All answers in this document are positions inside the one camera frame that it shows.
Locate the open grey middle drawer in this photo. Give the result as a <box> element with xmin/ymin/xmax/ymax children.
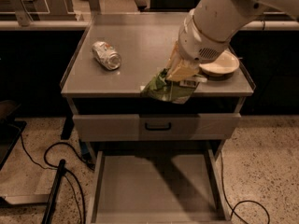
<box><xmin>86</xmin><ymin>151</ymin><xmax>232</xmax><ymax>224</ymax></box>

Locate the grey table base plate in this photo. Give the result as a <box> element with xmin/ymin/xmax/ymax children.
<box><xmin>0</xmin><ymin>194</ymin><xmax>50</xmax><ymax>205</ymax></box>

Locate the grey metal drawer cabinet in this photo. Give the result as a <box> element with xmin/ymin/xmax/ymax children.
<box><xmin>60</xmin><ymin>12</ymin><xmax>257</xmax><ymax>224</ymax></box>

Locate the white horizontal rail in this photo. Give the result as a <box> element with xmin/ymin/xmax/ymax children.
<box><xmin>0</xmin><ymin>21</ymin><xmax>299</xmax><ymax>31</ymax></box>

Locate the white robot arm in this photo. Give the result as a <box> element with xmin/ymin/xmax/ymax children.
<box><xmin>166</xmin><ymin>0</ymin><xmax>299</xmax><ymax>81</ymax></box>

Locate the grey top drawer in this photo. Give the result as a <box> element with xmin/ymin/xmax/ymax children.
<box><xmin>73</xmin><ymin>113</ymin><xmax>241</xmax><ymax>142</ymax></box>

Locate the black bar on floor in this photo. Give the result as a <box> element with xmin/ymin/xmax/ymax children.
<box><xmin>42</xmin><ymin>160</ymin><xmax>65</xmax><ymax>224</ymax></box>

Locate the black drawer handle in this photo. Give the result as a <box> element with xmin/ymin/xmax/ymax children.
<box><xmin>144</xmin><ymin>122</ymin><xmax>172</xmax><ymax>131</ymax></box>

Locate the black cable on right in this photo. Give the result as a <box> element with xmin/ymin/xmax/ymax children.
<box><xmin>220</xmin><ymin>151</ymin><xmax>271</xmax><ymax>224</ymax></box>

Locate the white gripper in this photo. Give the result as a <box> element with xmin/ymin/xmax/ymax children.
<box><xmin>166</xmin><ymin>9</ymin><xmax>229</xmax><ymax>82</ymax></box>

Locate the green jalapeno chip bag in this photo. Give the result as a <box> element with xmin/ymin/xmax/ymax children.
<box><xmin>141</xmin><ymin>68</ymin><xmax>200</xmax><ymax>105</ymax></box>

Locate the crushed silver soda can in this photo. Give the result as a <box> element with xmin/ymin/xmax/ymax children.
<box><xmin>92</xmin><ymin>41</ymin><xmax>121</xmax><ymax>70</ymax></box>

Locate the dark chair at left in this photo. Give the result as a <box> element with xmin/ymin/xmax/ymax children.
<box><xmin>0</xmin><ymin>100</ymin><xmax>26</xmax><ymax>170</ymax></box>

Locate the black cable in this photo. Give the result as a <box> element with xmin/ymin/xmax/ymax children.
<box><xmin>220</xmin><ymin>151</ymin><xmax>271</xmax><ymax>224</ymax></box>
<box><xmin>8</xmin><ymin>123</ymin><xmax>95</xmax><ymax>224</ymax></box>

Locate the black cable on left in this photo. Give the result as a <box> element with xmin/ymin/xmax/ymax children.
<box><xmin>8</xmin><ymin>123</ymin><xmax>95</xmax><ymax>224</ymax></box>

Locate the white paper bowl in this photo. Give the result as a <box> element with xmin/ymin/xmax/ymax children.
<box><xmin>200</xmin><ymin>50</ymin><xmax>239</xmax><ymax>77</ymax></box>

